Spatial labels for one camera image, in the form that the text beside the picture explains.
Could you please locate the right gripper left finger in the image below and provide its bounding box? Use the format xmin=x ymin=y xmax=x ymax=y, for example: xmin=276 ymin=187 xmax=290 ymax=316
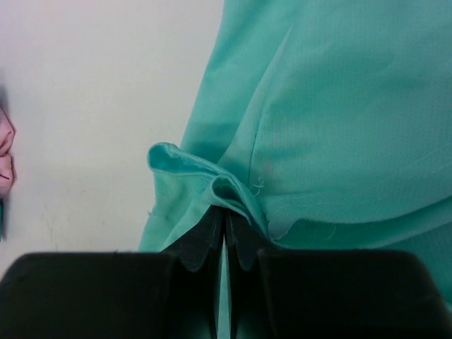
xmin=162 ymin=206 xmax=223 ymax=338

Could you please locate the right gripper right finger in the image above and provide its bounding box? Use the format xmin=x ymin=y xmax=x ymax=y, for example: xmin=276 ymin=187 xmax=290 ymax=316
xmin=225 ymin=211 xmax=274 ymax=338

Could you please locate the mint green t-shirt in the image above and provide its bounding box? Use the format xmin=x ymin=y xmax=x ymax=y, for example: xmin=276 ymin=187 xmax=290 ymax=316
xmin=138 ymin=0 xmax=452 ymax=339

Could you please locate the folded teal t-shirt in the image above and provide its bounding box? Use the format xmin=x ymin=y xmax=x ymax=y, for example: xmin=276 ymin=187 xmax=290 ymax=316
xmin=0 ymin=199 xmax=6 ymax=241

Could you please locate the folded pink t-shirt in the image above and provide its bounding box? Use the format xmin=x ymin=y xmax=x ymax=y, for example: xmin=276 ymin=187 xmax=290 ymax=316
xmin=0 ymin=109 xmax=16 ymax=198

